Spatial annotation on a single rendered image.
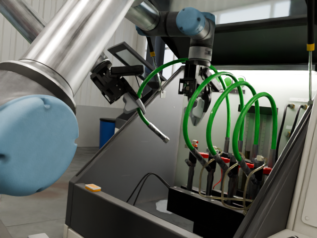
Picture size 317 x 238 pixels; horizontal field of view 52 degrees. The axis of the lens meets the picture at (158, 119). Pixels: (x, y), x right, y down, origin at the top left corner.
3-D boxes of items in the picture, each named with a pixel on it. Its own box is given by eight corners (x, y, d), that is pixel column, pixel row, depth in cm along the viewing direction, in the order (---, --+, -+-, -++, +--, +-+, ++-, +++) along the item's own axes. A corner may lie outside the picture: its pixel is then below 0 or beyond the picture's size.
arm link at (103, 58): (102, 55, 114) (102, 46, 106) (110, 65, 114) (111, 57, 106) (84, 67, 112) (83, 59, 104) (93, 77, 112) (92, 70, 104)
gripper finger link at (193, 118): (179, 124, 108) (181, 96, 107) (190, 124, 112) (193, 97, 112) (186, 125, 106) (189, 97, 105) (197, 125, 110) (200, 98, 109)
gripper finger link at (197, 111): (186, 125, 106) (189, 97, 105) (197, 125, 110) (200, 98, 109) (193, 126, 103) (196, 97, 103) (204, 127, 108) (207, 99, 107)
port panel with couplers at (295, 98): (273, 174, 115) (284, 88, 114) (277, 174, 118) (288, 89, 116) (311, 184, 106) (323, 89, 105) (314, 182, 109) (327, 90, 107)
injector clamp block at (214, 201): (163, 230, 111) (168, 186, 111) (182, 224, 119) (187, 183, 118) (254, 274, 88) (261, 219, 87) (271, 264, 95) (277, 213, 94)
